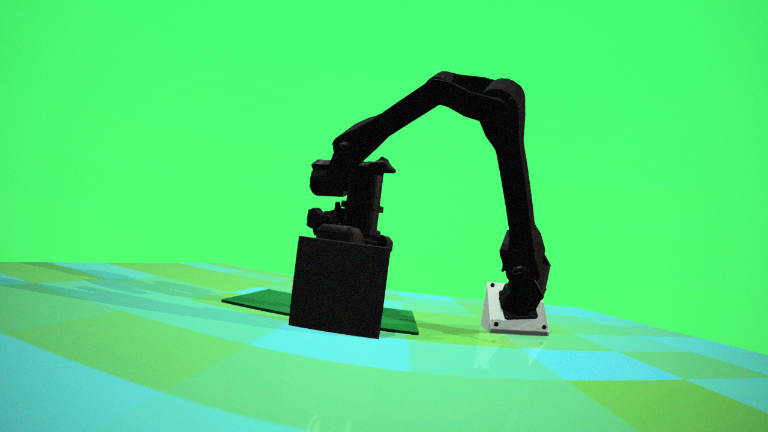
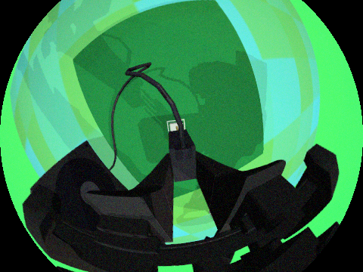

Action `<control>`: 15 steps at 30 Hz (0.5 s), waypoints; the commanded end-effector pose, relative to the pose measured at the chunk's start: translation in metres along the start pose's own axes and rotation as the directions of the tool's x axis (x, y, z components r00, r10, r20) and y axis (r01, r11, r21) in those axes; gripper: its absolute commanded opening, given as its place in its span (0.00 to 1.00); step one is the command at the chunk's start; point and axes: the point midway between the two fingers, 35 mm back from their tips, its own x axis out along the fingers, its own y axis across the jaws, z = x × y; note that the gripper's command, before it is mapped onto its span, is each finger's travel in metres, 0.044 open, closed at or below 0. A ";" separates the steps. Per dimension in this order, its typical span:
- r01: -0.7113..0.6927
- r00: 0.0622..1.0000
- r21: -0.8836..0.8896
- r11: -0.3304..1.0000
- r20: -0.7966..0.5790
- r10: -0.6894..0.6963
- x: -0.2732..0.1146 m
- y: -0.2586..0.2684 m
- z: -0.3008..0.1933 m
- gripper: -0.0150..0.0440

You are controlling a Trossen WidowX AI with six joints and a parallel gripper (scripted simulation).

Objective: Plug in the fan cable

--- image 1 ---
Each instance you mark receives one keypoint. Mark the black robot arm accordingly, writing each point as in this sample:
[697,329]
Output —
[499,106]

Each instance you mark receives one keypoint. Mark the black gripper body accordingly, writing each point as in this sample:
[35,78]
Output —
[360,222]

